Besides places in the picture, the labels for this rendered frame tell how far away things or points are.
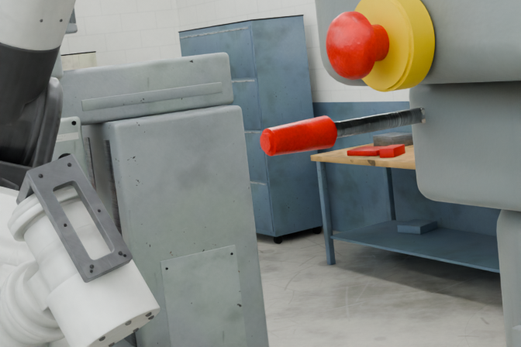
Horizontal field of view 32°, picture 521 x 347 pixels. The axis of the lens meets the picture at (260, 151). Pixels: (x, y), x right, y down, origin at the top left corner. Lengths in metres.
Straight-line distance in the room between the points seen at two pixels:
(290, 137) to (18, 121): 0.29
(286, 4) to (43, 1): 7.88
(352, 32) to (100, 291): 0.24
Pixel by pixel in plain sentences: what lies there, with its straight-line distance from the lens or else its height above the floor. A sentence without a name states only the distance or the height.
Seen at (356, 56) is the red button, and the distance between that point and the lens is 0.52.
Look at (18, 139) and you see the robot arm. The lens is 0.83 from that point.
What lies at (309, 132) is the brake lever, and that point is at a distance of 0.63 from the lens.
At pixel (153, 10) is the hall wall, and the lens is 10.45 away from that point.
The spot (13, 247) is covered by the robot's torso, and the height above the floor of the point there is 1.63.
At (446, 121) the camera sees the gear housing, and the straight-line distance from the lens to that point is 0.68.
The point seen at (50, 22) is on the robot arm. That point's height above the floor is 1.81.
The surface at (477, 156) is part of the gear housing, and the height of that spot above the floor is 1.67.
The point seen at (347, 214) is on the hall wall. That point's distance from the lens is 8.24.
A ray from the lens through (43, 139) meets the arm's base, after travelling 0.83.
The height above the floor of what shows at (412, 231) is 0.25.
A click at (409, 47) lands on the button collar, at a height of 1.76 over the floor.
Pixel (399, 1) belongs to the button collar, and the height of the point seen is 1.78.
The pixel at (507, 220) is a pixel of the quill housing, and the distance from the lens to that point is 0.72.
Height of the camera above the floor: 1.77
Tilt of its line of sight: 7 degrees down
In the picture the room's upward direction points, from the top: 7 degrees counter-clockwise
